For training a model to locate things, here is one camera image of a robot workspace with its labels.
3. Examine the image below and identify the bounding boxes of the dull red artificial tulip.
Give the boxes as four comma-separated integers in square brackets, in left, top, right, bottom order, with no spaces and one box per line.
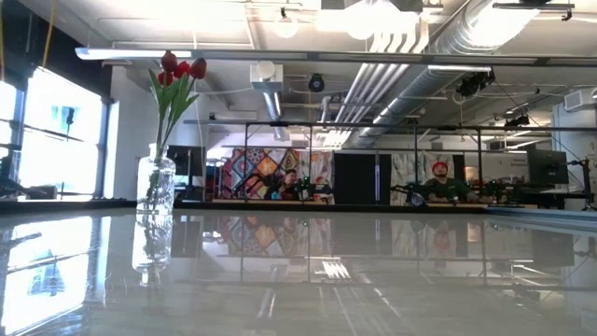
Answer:
[147,49,181,206]

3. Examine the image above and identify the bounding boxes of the yellow hanging cable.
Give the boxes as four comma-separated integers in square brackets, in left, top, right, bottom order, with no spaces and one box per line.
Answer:
[40,0,58,70]

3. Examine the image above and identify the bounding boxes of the black computer monitor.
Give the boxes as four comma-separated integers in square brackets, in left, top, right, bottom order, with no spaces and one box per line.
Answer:
[166,145,206,189]
[526,148,570,186]

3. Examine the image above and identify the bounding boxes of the dark red artificial tulip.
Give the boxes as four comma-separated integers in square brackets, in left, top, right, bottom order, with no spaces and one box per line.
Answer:
[160,57,209,206]

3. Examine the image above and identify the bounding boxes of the white wall vent unit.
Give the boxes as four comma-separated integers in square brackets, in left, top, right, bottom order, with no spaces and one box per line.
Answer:
[562,88,585,112]

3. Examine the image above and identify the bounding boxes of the person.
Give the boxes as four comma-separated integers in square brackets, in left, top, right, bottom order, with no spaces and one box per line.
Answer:
[274,168,302,202]
[422,161,472,204]

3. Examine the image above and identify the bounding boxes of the black ceiling track fixture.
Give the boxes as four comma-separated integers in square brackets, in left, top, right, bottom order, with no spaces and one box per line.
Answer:
[492,0,576,22]

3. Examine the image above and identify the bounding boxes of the black aluminium table frame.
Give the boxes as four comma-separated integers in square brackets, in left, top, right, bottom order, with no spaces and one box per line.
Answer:
[0,198,491,215]

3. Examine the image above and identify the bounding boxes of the black cabinet panel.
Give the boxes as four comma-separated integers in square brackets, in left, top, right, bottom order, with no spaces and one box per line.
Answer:
[333,152,393,205]

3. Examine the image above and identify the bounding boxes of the black tripod stand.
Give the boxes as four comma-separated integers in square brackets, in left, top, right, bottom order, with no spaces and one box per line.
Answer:
[566,157,597,212]

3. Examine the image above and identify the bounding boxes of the white ceiling junction box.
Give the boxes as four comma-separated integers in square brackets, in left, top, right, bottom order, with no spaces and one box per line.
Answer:
[249,60,285,92]

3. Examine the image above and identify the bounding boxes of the large bright window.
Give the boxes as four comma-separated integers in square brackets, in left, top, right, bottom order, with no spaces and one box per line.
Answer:
[18,66,104,196]

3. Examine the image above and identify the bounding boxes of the white patterned cloth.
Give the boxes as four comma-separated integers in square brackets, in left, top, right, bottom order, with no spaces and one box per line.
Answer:
[391,151,456,190]

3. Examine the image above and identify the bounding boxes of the colourful patchwork quilt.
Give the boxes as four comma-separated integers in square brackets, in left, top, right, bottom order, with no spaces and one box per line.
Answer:
[218,147,335,204]

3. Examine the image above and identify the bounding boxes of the black ceiling camera rig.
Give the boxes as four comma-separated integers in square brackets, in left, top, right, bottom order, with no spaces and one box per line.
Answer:
[455,68,496,98]

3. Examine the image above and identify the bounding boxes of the clear glass vase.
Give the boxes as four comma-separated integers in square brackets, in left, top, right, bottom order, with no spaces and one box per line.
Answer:
[136,143,177,215]

